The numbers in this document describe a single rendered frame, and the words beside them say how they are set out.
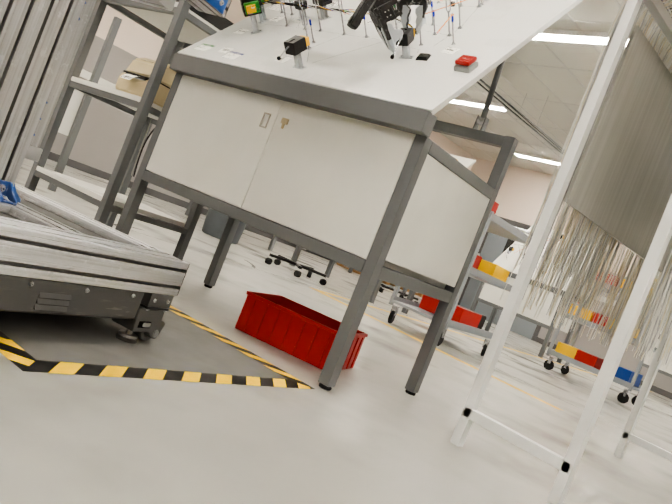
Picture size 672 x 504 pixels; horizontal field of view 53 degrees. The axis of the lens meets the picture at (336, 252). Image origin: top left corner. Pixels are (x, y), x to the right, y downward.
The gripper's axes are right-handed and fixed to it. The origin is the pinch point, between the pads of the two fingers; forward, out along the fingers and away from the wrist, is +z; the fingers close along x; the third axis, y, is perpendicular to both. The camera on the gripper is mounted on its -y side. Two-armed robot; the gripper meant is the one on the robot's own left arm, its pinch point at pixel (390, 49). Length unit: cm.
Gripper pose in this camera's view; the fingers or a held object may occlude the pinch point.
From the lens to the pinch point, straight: 226.1
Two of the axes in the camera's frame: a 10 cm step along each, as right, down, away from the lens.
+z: 4.4, 8.0, 4.2
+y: 8.7, -5.0, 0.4
